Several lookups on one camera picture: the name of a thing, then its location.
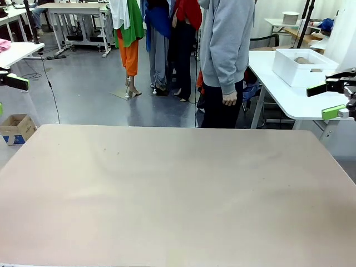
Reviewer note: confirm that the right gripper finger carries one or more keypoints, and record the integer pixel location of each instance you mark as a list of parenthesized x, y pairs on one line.
[(333, 112), (339, 83)]

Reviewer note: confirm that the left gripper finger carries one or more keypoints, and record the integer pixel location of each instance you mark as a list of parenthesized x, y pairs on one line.
[(1, 109), (16, 82)]

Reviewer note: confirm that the white plastic basket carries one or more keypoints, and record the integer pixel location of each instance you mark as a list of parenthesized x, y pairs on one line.
[(292, 72)]

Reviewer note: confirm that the grey-sleeved right forearm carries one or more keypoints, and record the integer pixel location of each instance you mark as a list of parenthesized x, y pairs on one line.
[(231, 75)]

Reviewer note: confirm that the person's right hand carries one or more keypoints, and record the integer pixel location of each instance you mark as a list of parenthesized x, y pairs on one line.
[(230, 99)]

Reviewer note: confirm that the open cardboard box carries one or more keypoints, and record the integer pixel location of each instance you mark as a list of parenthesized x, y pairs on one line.
[(18, 128)]

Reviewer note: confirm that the white table with pink cloth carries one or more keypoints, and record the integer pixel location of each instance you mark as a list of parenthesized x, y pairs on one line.
[(16, 54)]

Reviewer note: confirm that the pink cloth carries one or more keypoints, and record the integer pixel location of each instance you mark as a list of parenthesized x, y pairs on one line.
[(4, 45)]

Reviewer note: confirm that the white board panel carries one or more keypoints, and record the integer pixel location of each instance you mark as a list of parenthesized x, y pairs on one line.
[(343, 39)]

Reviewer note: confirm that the blue cloth bundle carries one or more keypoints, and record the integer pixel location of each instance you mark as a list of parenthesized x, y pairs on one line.
[(326, 24)]

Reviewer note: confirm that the black tripod pole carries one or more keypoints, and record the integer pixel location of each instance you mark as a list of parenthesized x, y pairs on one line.
[(29, 22)]

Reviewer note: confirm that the seated person in jeans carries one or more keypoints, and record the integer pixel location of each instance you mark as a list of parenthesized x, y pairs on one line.
[(39, 19)]

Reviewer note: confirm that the wooden board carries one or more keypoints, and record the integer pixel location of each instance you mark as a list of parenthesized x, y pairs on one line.
[(294, 32)]

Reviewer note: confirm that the black tripod stand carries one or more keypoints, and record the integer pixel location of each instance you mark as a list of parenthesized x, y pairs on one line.
[(303, 25)]

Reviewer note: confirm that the large white side table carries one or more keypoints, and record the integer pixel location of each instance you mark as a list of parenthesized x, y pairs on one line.
[(267, 80)]

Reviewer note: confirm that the black office chair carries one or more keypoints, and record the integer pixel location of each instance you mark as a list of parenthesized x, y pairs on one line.
[(274, 39)]

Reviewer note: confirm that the grey cylinder with white lid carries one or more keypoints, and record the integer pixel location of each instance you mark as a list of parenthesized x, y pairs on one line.
[(290, 18)]

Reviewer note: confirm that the blue fabric under table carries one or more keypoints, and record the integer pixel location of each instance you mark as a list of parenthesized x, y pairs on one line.
[(253, 91)]

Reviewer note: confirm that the small white back table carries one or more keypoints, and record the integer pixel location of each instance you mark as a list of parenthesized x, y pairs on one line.
[(275, 22)]

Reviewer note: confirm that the metal mannequin stand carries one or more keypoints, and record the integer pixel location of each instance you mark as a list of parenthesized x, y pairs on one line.
[(125, 94)]

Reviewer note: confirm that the orange mannequin trousers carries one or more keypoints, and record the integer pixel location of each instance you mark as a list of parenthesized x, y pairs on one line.
[(129, 55)]

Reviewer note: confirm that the person's dark trousers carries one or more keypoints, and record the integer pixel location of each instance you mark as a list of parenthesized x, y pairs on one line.
[(217, 108)]

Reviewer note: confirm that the white hanging garment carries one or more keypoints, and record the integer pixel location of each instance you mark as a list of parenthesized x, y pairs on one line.
[(119, 14)]

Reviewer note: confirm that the person in grey hoodie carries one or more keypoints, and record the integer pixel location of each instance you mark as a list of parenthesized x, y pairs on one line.
[(222, 39)]

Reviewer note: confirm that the green hanging garment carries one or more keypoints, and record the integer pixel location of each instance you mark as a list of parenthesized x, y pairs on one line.
[(136, 22)]

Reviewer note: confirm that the grey mannequin trousers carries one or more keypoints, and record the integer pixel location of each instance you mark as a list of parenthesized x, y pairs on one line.
[(158, 61)]

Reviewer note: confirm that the blue mannequin jacket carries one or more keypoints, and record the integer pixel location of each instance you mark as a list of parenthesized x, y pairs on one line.
[(157, 19)]

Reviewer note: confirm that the black mannequin trousers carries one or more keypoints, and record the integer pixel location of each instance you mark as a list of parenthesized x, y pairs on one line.
[(183, 61)]

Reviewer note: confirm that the red mannequin top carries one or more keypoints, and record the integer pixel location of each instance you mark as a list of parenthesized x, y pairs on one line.
[(190, 12)]

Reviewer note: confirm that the grey-top white-frame desk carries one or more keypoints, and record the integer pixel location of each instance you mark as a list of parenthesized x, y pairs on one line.
[(75, 8)]

